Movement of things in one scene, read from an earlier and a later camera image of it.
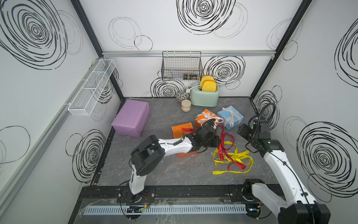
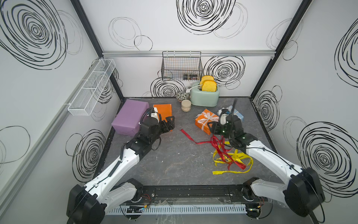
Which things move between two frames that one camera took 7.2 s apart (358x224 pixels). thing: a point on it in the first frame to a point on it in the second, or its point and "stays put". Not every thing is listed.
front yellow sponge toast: [209, 86] stays put
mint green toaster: [200, 98] stays put
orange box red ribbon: [178, 130] to [165, 110]
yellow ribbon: [240, 157] stays put
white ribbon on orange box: [207, 117] stays put
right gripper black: [244, 128] to [214, 129]
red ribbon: [227, 141] stays put
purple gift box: [132, 118] stays put
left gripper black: [215, 138] to [170, 125]
